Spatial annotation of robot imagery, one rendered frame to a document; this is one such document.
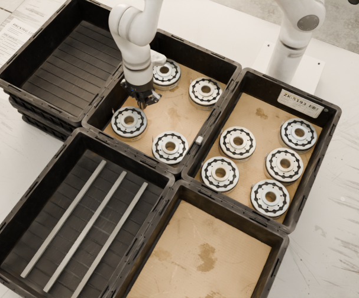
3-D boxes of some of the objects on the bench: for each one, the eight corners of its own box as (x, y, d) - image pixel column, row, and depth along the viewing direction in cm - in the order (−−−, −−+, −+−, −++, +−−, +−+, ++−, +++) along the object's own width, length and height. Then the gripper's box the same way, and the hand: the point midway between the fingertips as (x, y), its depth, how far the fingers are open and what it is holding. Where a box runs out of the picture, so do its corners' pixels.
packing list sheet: (10, 16, 141) (10, 15, 141) (60, 37, 137) (59, 36, 137) (-48, 77, 128) (-49, 75, 127) (5, 101, 124) (5, 100, 123)
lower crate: (89, 41, 137) (82, 17, 126) (157, 73, 131) (156, 50, 120) (20, 120, 121) (5, 100, 110) (94, 160, 115) (86, 143, 104)
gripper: (108, 71, 93) (116, 106, 108) (154, 93, 90) (156, 126, 105) (123, 52, 96) (130, 88, 111) (168, 72, 93) (168, 107, 108)
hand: (142, 103), depth 106 cm, fingers closed
